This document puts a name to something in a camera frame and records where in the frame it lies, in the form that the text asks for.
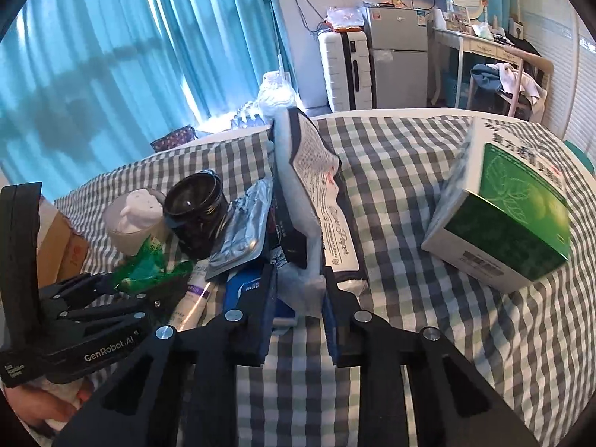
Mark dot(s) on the patterned dark bag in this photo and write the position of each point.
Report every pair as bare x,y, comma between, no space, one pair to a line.
172,138

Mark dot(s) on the brown cardboard box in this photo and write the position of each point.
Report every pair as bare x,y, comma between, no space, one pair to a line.
58,247

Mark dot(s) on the checkered cloth covered desktop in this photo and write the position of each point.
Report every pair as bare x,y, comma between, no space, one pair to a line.
396,195

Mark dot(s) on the person's left hand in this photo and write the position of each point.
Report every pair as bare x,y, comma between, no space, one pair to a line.
42,405

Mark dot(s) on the white cream tube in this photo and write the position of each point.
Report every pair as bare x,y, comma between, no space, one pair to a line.
191,298

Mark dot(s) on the white plush toy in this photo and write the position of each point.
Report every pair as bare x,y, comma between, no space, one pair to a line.
135,214

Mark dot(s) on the white plastic bag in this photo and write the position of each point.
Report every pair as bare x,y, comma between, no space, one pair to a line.
277,93

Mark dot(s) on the blue face mask pack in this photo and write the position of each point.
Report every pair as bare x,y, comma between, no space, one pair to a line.
242,293

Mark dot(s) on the white dresser table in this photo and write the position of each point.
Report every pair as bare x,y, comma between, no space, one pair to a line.
475,44

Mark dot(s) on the white pole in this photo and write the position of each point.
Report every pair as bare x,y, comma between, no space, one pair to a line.
281,63

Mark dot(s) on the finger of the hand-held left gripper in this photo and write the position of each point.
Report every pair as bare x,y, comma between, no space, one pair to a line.
79,291
125,307

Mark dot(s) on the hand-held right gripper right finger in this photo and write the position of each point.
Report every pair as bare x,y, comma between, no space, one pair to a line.
334,330

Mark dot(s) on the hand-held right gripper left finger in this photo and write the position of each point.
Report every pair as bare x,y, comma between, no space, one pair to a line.
265,302

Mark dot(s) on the pack of water bottles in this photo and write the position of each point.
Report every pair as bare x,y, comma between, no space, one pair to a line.
249,118

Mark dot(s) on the white suitcase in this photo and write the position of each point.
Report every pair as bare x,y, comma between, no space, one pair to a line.
344,70

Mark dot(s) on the black cup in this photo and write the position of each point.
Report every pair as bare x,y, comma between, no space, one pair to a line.
195,214

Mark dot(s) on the green and white box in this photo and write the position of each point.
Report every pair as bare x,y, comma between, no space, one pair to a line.
507,214

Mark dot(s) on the green snack packet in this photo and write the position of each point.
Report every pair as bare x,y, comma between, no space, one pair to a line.
149,265

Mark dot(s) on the wooden chair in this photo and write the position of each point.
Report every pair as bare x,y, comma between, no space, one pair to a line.
531,60

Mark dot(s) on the grey fridge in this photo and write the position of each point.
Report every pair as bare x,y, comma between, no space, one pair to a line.
398,56

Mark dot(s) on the silver blister pack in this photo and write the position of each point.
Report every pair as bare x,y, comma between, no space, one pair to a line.
242,228

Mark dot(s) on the clothes on chair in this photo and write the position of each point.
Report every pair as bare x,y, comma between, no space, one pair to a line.
503,79

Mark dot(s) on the blue curtain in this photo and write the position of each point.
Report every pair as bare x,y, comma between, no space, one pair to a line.
116,56

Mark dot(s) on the dark blue tissue pack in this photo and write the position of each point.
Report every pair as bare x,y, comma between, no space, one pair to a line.
316,195

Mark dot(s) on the pile of packets on suitcase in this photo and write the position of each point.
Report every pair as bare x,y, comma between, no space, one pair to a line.
344,18

